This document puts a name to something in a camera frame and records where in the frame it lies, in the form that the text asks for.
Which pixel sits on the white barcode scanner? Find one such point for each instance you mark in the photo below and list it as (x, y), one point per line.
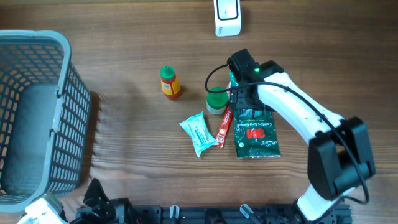
(228, 20)

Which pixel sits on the red sauce bottle green cap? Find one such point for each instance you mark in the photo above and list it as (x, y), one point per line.
(169, 83)

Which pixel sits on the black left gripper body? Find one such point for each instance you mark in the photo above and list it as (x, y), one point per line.
(105, 214)

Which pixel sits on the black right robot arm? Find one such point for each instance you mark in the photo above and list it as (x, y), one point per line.
(339, 150)

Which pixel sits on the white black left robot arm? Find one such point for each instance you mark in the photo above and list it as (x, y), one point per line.
(123, 208)

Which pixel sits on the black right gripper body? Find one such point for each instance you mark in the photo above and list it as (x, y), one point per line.
(241, 101)

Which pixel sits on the green glove package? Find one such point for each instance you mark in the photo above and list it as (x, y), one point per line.
(254, 134)

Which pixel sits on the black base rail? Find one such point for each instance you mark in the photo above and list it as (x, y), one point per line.
(280, 213)

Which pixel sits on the green lid white jar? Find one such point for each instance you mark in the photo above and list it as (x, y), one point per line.
(216, 102)

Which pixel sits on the red stick sachet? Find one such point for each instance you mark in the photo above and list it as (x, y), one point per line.
(224, 127)

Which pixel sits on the teal white sachet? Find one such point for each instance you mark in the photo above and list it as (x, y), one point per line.
(195, 126)

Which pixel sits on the grey plastic mesh basket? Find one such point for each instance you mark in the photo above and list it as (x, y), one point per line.
(45, 110)

